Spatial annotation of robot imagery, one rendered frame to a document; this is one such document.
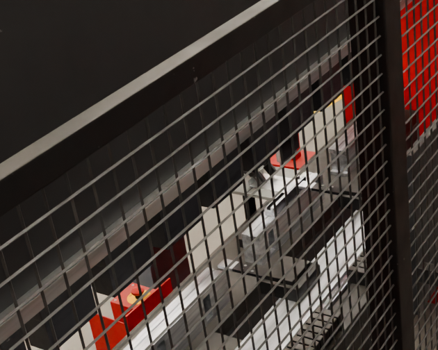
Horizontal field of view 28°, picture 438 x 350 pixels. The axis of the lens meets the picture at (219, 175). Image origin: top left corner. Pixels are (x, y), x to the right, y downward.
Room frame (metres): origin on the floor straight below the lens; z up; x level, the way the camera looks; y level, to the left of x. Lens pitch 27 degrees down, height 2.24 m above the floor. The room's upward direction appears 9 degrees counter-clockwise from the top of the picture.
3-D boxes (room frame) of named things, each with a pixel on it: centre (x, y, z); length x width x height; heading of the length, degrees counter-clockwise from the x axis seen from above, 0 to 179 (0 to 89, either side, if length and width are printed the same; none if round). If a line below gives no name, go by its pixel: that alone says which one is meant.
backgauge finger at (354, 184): (2.19, -0.34, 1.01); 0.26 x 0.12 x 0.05; 53
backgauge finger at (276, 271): (1.84, -0.07, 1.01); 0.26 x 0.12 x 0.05; 53
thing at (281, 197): (2.25, -0.19, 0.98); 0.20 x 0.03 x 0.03; 143
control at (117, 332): (2.10, 0.31, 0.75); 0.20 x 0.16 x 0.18; 141
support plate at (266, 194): (2.37, -0.09, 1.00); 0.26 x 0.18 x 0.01; 53
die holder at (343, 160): (2.72, -0.54, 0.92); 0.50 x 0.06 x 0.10; 143
